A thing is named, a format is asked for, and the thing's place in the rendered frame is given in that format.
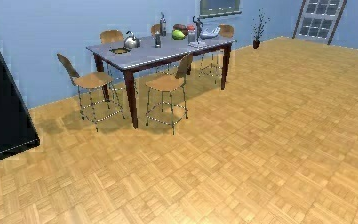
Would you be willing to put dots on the brown round bread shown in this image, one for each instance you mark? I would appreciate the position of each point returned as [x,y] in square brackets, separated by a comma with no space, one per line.
[180,27]

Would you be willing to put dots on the red topped jar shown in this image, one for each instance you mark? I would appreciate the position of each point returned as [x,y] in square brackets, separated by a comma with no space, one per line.
[191,33]

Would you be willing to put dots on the dark pepper mill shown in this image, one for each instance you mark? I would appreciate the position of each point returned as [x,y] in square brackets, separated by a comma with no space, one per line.
[157,39]

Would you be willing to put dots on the grey top dining table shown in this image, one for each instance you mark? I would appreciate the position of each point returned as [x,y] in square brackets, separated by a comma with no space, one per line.
[153,55]

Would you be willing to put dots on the silver kettle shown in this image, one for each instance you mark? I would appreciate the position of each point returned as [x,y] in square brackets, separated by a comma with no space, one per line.
[131,41]

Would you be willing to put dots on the white dish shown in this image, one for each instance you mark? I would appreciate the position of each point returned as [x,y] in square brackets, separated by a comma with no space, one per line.
[211,32]

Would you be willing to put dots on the dark potted house plant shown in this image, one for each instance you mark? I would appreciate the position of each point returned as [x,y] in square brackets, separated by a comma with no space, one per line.
[258,31]

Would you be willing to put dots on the dark figure statue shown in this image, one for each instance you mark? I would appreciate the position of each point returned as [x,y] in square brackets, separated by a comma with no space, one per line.
[198,31]

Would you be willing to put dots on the dark glass bottle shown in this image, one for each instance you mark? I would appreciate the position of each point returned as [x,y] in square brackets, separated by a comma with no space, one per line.
[163,26]

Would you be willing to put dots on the window with grey frame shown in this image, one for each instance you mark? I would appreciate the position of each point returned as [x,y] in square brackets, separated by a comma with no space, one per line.
[220,7]

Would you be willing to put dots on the dark round pan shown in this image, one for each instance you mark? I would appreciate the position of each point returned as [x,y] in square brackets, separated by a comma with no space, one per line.
[120,50]

